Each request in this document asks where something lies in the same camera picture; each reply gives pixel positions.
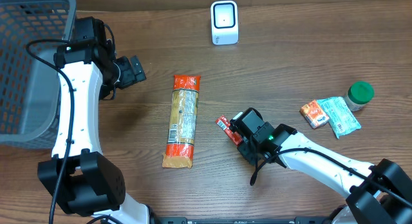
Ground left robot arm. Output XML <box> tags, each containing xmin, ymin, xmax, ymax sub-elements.
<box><xmin>32</xmin><ymin>35</ymin><xmax>158</xmax><ymax>223</ymax></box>

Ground red snack stick packet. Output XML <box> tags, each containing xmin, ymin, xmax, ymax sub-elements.
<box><xmin>215</xmin><ymin>115</ymin><xmax>243</xmax><ymax>147</ymax></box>

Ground white barcode scanner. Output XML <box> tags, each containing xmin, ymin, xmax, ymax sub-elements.
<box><xmin>210</xmin><ymin>0</ymin><xmax>239</xmax><ymax>45</ymax></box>

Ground green lid spice jar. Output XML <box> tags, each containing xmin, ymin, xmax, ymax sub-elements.
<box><xmin>344</xmin><ymin>81</ymin><xmax>375</xmax><ymax>111</ymax></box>

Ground long orange pasta packet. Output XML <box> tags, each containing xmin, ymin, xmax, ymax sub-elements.
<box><xmin>162</xmin><ymin>75</ymin><xmax>201</xmax><ymax>168</ymax></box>

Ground grey plastic mesh basket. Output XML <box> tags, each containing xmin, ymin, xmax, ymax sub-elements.
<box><xmin>1</xmin><ymin>0</ymin><xmax>77</xmax><ymax>149</ymax></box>

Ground teal wet wipes pack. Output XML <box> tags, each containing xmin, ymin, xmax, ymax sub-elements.
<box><xmin>317</xmin><ymin>97</ymin><xmax>361</xmax><ymax>139</ymax></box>

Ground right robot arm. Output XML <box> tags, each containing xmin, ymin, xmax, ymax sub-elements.
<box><xmin>259</xmin><ymin>124</ymin><xmax>411</xmax><ymax>223</ymax></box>

